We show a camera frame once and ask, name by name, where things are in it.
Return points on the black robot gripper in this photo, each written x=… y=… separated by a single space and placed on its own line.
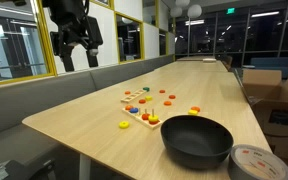
x=75 y=27

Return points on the wooden peg board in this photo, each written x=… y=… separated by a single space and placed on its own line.
x=142 y=118

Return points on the wooden slotted tray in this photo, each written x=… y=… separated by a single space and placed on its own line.
x=133 y=96

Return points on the green block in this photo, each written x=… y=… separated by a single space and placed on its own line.
x=146 y=89

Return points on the orange disc near tray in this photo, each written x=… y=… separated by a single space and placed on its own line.
x=142 y=101

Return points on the yellow block near tray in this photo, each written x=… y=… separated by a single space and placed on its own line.
x=148 y=98

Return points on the orange disc far middle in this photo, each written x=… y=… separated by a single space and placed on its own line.
x=162 y=91

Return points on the orange disc centre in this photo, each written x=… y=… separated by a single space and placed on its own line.
x=167 y=103

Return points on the orange disc right middle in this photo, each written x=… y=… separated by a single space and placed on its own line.
x=172 y=96

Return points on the grey bench seat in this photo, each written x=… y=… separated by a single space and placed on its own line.
x=38 y=156

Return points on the far wooden table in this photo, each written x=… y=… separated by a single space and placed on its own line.
x=198 y=58

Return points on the yellow block near bowl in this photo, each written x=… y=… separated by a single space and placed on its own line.
x=193 y=112

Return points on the orange disc near bowl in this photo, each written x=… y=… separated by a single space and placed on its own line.
x=196 y=108

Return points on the black bowl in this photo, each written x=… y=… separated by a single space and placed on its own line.
x=196 y=142

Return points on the cardboard box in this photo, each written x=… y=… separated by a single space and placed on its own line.
x=267 y=94

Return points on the grey duct tape roll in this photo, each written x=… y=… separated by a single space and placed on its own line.
x=247 y=162

